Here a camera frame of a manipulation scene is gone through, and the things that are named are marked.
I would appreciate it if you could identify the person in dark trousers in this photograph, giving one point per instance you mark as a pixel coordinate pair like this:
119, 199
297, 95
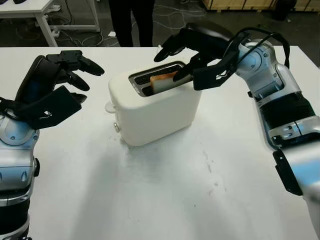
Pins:
130, 25

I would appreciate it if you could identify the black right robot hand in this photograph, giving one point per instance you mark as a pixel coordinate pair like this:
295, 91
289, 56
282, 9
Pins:
207, 37

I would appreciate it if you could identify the white background table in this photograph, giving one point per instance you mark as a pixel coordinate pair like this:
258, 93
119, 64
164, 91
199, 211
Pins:
32, 6

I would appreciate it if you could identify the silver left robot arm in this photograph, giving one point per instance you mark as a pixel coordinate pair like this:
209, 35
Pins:
15, 155

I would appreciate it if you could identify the small white floor box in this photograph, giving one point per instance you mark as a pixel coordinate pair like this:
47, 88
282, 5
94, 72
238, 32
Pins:
112, 34

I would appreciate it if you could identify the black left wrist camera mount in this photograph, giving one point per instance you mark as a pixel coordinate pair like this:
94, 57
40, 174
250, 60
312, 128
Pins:
47, 110

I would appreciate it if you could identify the toast slice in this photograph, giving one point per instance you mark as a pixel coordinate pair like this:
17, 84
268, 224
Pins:
162, 82

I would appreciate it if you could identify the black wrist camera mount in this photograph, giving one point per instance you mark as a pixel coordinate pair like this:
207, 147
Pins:
207, 77
47, 110

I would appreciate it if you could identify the cream two-slot toaster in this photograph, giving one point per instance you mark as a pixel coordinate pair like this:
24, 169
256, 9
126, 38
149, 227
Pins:
155, 117

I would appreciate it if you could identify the white power strip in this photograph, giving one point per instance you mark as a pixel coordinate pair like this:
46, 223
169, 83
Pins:
55, 9
55, 33

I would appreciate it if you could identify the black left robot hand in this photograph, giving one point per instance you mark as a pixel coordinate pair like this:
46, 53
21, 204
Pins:
35, 77

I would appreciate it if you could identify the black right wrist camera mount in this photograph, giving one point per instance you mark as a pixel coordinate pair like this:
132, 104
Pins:
207, 77

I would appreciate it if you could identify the black bag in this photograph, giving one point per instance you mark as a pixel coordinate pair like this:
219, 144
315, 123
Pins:
282, 10

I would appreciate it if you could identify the black object on background table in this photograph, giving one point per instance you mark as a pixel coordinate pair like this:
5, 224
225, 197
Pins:
21, 1

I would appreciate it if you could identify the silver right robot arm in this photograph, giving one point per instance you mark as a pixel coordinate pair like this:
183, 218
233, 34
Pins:
280, 100

